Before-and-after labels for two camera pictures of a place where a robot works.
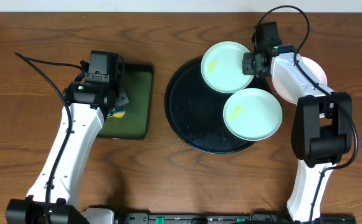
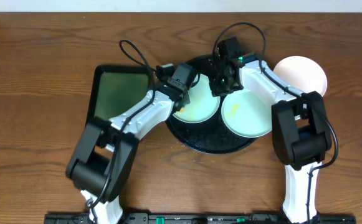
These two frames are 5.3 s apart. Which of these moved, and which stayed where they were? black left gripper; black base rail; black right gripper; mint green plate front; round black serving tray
Moved: black left gripper; black right gripper
Stayed: mint green plate front; round black serving tray; black base rail
